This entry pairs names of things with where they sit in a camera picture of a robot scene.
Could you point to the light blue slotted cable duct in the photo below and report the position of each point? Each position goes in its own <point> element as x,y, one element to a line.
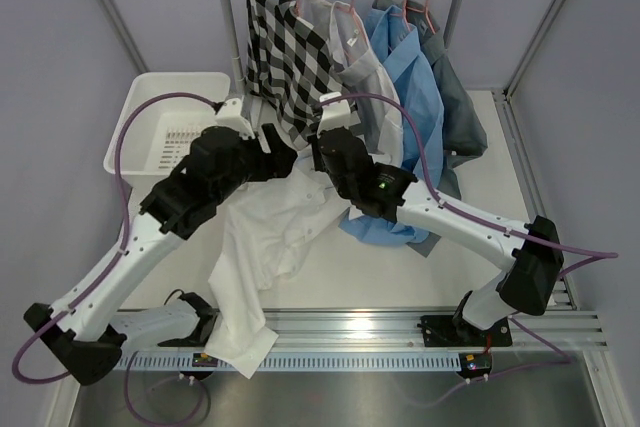
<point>294,362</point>

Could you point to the dark grey shirt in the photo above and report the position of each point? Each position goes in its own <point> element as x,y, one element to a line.
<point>464,138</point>

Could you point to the left aluminium frame post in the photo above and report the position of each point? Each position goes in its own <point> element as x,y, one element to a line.
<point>123,34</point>

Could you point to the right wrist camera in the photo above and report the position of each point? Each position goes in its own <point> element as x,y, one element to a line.
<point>336,113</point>

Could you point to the right aluminium frame post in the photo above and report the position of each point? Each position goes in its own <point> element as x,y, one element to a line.
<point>542,31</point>

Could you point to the black white checkered shirt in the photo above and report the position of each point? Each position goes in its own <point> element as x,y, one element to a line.
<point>289,66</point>

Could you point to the aluminium frame post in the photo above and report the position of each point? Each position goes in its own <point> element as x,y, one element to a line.
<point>123,34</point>
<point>542,31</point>

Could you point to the light grey white shirt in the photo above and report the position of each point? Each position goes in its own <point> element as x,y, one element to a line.
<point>359,70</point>

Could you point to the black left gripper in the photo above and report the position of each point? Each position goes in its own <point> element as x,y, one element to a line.
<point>273,165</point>

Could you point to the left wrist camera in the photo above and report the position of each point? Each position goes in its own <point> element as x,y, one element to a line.
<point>231,115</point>

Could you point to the white plastic basket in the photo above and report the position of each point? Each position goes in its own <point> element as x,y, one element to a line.
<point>159,137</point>

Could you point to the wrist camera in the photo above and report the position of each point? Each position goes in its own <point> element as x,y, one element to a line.
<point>231,115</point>
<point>336,113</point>

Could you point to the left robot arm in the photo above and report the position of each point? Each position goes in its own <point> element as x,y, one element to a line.
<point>84,331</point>

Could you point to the aluminium mounting rail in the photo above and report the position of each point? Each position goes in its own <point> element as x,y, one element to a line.
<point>396,330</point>

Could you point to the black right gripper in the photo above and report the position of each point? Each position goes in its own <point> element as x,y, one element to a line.
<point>316,152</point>

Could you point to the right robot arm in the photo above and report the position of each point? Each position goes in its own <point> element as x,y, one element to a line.
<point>525,253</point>

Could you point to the blue shirt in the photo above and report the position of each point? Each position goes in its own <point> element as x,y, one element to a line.
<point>396,45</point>

